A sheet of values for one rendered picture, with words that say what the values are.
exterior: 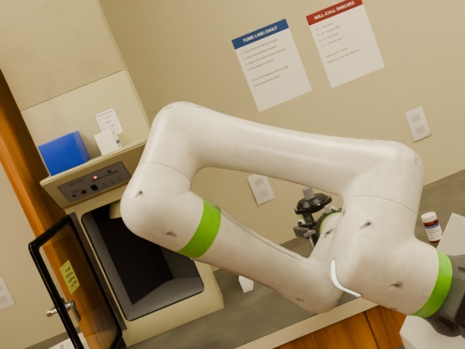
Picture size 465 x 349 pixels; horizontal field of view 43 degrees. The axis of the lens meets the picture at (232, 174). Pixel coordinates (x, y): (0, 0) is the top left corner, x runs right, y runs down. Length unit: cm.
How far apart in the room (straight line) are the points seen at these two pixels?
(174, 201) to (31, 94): 81
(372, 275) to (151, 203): 40
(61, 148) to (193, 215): 65
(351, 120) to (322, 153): 117
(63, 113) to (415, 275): 112
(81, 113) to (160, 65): 50
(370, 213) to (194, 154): 35
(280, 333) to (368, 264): 62
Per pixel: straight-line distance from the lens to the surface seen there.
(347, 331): 165
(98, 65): 176
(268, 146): 110
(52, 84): 179
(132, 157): 167
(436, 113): 236
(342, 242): 103
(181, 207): 110
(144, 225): 110
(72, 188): 172
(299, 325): 158
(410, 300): 105
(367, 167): 107
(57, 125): 179
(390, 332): 168
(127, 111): 175
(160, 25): 219
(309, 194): 166
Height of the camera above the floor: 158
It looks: 9 degrees down
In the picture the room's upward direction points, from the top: 22 degrees counter-clockwise
